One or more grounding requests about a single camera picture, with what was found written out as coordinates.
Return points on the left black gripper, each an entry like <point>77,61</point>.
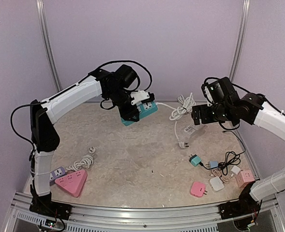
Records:
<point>127,113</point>

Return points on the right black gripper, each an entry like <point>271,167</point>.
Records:
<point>195,115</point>

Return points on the teal power strip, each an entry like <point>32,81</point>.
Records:
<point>145,110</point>

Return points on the white cube socket adapter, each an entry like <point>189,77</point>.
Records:
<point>191,130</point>

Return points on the teal charger plug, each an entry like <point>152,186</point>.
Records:
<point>195,160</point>

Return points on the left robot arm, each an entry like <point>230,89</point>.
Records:
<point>46,115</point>

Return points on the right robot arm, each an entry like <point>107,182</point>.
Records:
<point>224,104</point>

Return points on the white round plug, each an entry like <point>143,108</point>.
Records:
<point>92,150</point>

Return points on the pink square plug adapter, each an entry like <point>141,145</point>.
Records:
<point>198,189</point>

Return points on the light blue charger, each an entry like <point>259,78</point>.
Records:
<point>213,165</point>

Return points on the small white charger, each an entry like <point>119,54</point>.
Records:
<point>234,170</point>

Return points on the white square charger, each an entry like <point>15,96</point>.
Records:
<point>216,184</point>

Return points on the pink cube socket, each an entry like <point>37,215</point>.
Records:
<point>244,177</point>

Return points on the purple power strip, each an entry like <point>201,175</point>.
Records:
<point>57,173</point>

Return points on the pink triangular power strip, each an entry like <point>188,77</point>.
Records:
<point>72,183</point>

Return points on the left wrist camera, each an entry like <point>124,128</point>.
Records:
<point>141,96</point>

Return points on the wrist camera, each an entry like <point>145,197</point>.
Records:
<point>212,91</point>
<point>141,96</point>

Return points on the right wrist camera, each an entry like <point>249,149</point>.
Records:
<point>212,91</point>

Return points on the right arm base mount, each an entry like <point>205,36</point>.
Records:
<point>238,208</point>

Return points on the aluminium front rail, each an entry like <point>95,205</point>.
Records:
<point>88,218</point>

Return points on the right aluminium corner post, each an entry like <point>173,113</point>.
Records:
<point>240,39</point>

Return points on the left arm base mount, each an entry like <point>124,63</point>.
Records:
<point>51,209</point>

